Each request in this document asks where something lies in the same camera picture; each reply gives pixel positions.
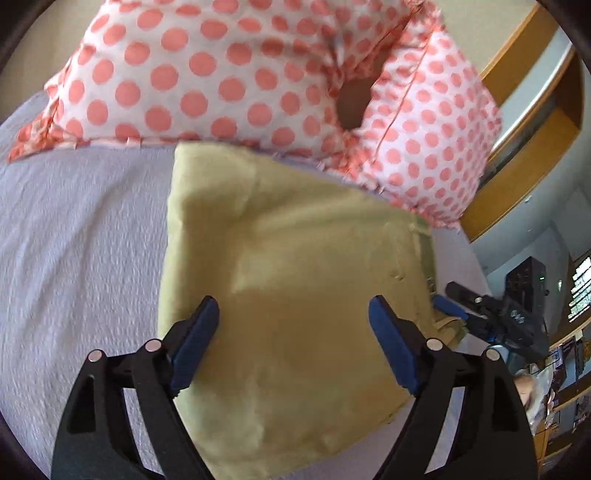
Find wooden door frame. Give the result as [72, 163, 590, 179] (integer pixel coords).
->
[462, 1, 590, 241]

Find large pink polka-dot pillow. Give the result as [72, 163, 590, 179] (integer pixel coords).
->
[10, 1, 414, 160]

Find black electronic box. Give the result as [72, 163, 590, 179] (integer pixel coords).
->
[505, 256, 548, 310]

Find lavender bed sheet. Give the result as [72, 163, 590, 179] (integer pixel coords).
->
[0, 89, 493, 480]

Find small pink polka-dot pillow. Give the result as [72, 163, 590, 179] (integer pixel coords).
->
[325, 1, 502, 228]

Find khaki pants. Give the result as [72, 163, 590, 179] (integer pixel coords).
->
[158, 143, 463, 479]

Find person's right hand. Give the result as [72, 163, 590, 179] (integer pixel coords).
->
[514, 373, 545, 427]

